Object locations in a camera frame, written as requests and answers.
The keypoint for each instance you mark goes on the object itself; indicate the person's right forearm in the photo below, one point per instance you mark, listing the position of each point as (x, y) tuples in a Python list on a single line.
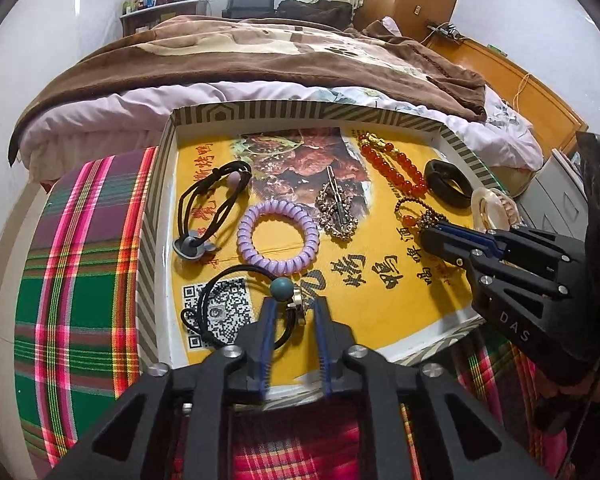
[(560, 415)]

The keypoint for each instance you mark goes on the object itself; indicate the wooden desk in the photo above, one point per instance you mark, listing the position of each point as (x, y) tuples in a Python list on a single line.
[(150, 16)]

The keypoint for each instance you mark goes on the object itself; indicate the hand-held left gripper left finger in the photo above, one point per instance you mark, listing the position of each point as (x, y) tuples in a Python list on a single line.
[(265, 340)]

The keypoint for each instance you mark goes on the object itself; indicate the dark cloth pile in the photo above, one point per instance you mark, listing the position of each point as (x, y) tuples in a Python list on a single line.
[(315, 10)]

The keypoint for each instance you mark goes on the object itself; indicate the black bangle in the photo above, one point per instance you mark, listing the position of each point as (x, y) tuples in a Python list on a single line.
[(435, 180)]

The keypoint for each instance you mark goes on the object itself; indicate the grey metal cabinet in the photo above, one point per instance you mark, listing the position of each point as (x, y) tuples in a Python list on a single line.
[(555, 195)]

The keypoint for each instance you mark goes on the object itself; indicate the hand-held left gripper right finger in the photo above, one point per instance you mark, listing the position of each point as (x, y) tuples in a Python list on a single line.
[(322, 345)]

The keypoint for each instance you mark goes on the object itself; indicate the bed with brown blanket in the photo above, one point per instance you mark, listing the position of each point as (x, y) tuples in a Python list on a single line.
[(180, 60)]

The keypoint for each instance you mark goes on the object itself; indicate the power strip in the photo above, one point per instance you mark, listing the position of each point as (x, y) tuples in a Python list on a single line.
[(445, 30)]

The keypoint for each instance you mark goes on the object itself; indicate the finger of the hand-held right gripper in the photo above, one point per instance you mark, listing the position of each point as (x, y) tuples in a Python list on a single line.
[(450, 247), (545, 250)]

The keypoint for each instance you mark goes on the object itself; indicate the yellow printed cardboard box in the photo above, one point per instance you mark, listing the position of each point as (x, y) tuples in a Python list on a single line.
[(380, 270)]

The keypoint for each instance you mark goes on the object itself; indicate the rhinestone hair clip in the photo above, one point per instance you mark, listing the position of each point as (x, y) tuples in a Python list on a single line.
[(337, 220)]

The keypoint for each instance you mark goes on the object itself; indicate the black television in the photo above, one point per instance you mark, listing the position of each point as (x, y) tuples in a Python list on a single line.
[(250, 0)]

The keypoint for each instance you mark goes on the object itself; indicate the clear plastic bangle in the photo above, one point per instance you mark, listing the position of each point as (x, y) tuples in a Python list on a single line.
[(480, 210)]

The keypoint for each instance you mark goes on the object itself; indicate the plaid bed sheet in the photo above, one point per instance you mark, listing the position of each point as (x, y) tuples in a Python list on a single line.
[(80, 260)]

